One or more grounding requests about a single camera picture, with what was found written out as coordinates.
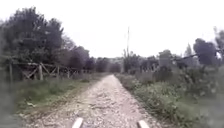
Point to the wooden fence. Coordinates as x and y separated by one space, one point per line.
40 70

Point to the pale gravel path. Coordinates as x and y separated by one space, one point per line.
106 103

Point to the row of trees and bushes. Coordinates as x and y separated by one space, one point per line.
173 60

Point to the tall pole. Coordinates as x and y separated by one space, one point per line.
127 41

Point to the robot's own part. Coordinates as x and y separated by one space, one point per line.
77 123
142 124

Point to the grass verge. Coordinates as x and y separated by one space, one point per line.
173 96
43 91

